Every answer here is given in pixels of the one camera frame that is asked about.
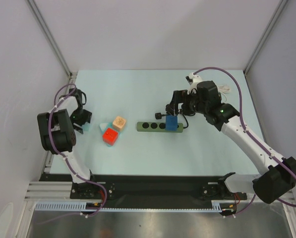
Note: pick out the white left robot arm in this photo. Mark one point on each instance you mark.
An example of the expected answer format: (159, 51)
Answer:
(83, 186)

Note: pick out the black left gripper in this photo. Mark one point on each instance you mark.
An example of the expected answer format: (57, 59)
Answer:
(87, 116)

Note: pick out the beige cube socket adapter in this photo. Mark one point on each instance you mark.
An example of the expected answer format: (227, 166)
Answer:
(119, 123)

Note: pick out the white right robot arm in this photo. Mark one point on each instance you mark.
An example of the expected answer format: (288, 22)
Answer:
(277, 175)

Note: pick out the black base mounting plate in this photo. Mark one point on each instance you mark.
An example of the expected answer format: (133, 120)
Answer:
(154, 192)

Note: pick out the aluminium frame rail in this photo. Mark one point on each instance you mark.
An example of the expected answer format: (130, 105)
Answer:
(56, 130)

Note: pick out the white slotted cable duct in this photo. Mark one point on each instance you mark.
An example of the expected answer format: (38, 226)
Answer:
(215, 207)

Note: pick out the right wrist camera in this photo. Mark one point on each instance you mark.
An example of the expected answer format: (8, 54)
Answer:
(193, 80)

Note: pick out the green power strip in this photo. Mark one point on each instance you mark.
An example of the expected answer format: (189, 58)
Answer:
(159, 127)

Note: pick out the red cube socket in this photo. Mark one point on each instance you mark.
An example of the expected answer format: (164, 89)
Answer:
(110, 136)

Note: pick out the small teal charger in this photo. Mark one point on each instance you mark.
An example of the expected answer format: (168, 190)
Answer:
(86, 127)

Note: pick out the blue cube socket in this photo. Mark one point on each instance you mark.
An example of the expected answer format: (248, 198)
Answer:
(171, 123)

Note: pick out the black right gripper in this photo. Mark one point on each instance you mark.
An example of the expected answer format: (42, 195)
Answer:
(175, 102)

